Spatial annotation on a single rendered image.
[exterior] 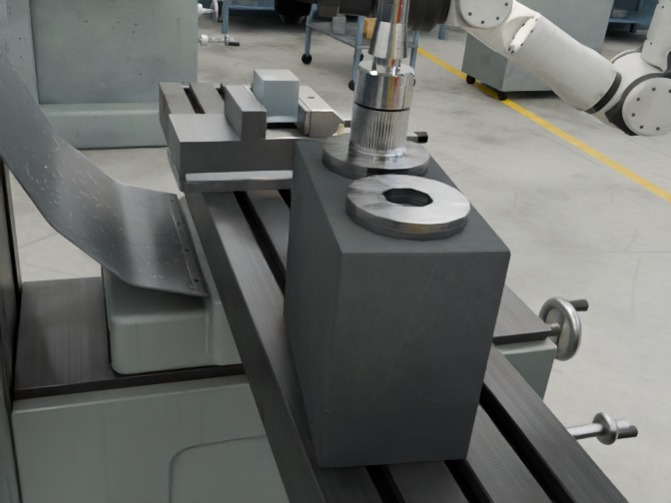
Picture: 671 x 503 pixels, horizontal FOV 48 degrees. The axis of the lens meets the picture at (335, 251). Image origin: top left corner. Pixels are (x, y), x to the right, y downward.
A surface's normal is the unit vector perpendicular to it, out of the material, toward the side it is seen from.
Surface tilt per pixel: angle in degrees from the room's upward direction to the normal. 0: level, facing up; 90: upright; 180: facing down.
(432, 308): 90
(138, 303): 0
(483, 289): 90
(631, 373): 0
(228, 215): 0
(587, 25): 90
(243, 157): 90
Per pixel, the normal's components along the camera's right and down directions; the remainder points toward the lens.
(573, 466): 0.09, -0.89
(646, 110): -0.08, 0.52
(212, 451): 0.30, 0.46
